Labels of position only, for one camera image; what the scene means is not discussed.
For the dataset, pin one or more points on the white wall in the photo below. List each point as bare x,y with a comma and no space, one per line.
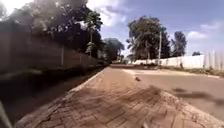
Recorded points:
190,61

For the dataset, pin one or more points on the small dark stone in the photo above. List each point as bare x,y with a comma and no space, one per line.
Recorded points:
137,79

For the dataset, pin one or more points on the row of trees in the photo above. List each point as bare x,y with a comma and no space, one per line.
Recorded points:
66,23

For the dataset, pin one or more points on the group of tall trees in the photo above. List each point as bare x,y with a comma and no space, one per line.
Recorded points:
148,38

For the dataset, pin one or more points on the red brick path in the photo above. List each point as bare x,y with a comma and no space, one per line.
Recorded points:
115,96

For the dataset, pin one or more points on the dark brick wall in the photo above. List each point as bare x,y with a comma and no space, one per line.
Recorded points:
30,53

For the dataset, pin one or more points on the grey asphalt road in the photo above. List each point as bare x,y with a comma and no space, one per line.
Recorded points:
186,85

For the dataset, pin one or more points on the pale pole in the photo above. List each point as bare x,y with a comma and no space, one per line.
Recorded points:
159,48

